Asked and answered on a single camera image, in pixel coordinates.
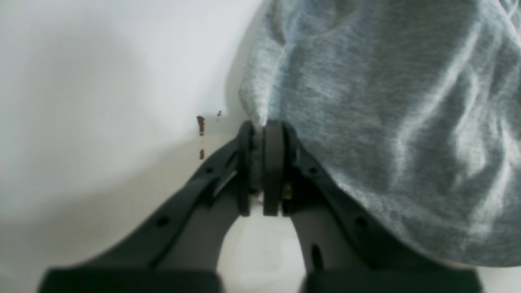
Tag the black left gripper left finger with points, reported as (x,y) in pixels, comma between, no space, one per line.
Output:
(176,250)

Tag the red tape rectangle marking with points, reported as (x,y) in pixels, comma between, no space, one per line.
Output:
(208,125)

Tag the grey t-shirt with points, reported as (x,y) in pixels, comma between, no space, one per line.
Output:
(411,106)

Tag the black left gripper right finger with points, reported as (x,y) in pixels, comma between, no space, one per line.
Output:
(345,249)

